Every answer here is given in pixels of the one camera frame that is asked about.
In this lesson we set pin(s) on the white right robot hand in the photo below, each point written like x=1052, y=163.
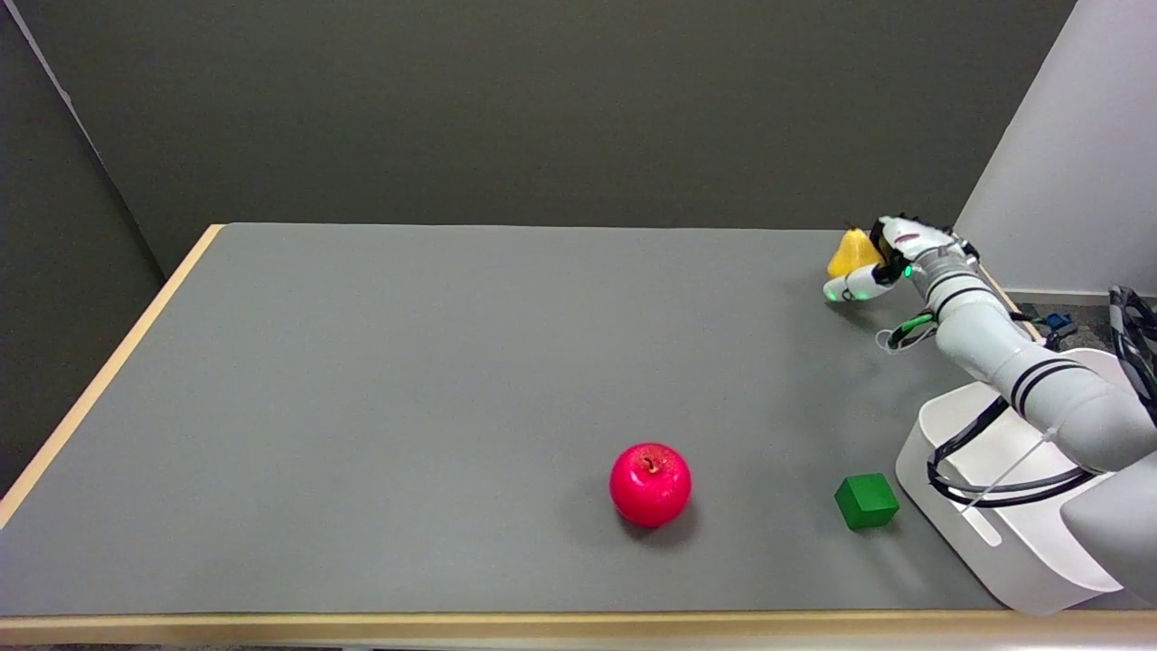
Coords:
x=890, y=256

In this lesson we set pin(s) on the yellow pear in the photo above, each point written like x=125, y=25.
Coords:
x=851, y=255

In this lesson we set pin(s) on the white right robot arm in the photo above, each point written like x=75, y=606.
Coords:
x=1039, y=380

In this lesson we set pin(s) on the green cube block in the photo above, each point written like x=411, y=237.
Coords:
x=866, y=500

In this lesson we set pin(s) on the white plastic bin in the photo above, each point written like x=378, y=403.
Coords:
x=994, y=506

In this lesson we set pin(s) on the red apple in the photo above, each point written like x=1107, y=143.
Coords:
x=650, y=484

